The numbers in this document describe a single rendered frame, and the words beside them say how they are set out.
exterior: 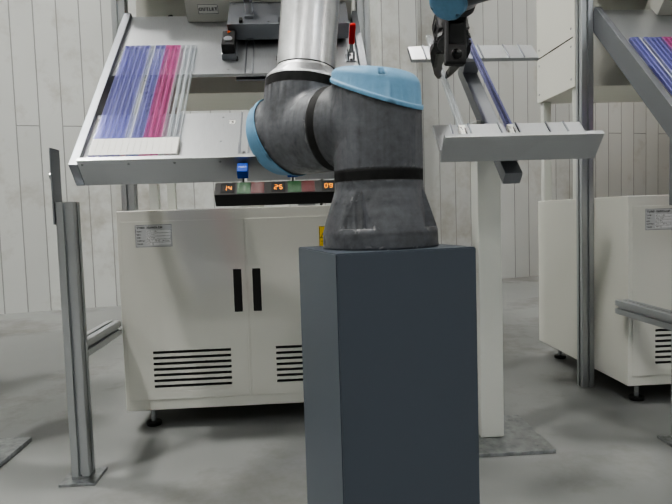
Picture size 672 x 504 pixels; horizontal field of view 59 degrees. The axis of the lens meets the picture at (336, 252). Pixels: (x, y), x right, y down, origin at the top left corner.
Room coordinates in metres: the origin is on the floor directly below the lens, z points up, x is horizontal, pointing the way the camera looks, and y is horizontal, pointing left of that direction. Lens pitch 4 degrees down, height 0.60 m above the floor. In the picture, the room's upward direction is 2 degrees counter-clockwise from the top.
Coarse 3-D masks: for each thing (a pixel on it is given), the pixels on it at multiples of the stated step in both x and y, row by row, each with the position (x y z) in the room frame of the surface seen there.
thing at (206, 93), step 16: (144, 0) 1.95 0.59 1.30; (160, 0) 1.96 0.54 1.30; (176, 0) 1.96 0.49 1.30; (144, 16) 1.95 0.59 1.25; (160, 16) 1.96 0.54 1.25; (192, 80) 1.96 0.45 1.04; (208, 80) 1.97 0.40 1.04; (224, 80) 1.97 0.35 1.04; (192, 96) 2.01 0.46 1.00; (208, 96) 2.01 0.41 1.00; (224, 96) 2.02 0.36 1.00; (240, 96) 2.03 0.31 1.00; (256, 96) 2.04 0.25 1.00; (176, 192) 2.26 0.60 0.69; (160, 208) 1.98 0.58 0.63; (176, 208) 2.24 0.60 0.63
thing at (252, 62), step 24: (144, 24) 1.79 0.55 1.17; (168, 24) 1.80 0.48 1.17; (192, 24) 1.80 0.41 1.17; (216, 24) 1.80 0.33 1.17; (216, 48) 1.70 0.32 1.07; (240, 48) 1.71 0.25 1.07; (264, 48) 1.71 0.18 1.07; (216, 72) 1.61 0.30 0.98; (240, 72) 1.61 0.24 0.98; (264, 72) 1.62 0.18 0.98
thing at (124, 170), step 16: (80, 160) 1.30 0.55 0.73; (96, 160) 1.30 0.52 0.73; (112, 160) 1.31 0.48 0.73; (128, 160) 1.31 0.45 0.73; (144, 160) 1.31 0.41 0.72; (160, 160) 1.32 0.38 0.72; (176, 160) 1.32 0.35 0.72; (192, 160) 1.32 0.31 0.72; (208, 160) 1.32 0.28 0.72; (224, 160) 1.33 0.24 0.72; (240, 160) 1.33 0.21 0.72; (256, 160) 1.33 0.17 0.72; (96, 176) 1.33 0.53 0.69; (112, 176) 1.34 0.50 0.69; (128, 176) 1.34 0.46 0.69; (144, 176) 1.34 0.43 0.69; (160, 176) 1.35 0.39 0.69; (176, 176) 1.35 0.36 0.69; (192, 176) 1.35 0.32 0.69; (208, 176) 1.36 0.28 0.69; (224, 176) 1.36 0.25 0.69; (256, 176) 1.36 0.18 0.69; (272, 176) 1.37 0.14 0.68; (304, 176) 1.37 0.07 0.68; (320, 176) 1.38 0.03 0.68
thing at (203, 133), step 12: (96, 120) 1.45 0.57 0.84; (192, 120) 1.45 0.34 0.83; (204, 120) 1.46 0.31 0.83; (216, 120) 1.46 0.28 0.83; (228, 120) 1.46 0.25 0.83; (240, 120) 1.46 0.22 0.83; (192, 132) 1.42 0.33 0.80; (204, 132) 1.42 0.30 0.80; (216, 132) 1.42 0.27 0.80; (228, 132) 1.42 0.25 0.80; (240, 132) 1.42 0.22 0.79; (180, 144) 1.39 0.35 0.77; (192, 144) 1.39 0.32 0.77; (204, 144) 1.39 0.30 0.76; (216, 144) 1.39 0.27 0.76; (228, 144) 1.39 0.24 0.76; (240, 144) 1.39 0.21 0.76; (84, 156) 1.35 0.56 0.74
